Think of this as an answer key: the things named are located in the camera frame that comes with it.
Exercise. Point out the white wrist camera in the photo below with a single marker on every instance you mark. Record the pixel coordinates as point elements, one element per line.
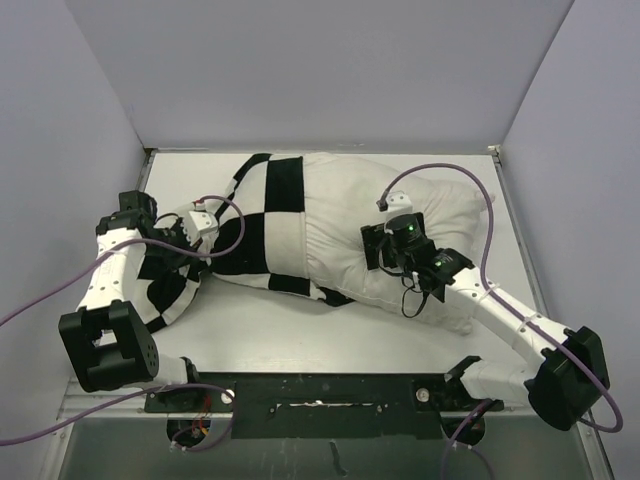
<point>200,225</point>
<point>395,203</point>

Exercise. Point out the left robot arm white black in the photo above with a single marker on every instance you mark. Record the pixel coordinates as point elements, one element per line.
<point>108,344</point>

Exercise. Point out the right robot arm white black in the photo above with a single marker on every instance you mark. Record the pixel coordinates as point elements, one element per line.
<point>565,372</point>

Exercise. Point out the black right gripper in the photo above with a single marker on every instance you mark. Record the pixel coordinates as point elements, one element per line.
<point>377,236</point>

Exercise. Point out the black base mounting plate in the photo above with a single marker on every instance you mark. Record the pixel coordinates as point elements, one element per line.
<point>326,406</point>

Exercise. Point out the black white checkered pillowcase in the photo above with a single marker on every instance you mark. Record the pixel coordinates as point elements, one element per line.
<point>262,243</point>

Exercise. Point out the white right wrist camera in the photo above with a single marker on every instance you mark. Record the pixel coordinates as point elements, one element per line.
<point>395,203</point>

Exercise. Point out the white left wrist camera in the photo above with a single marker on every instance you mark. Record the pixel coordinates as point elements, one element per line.
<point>200,225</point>

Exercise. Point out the aluminium frame rail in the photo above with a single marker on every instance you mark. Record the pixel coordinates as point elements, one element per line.
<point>591,440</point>

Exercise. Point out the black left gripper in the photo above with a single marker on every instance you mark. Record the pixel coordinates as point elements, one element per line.
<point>181,259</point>

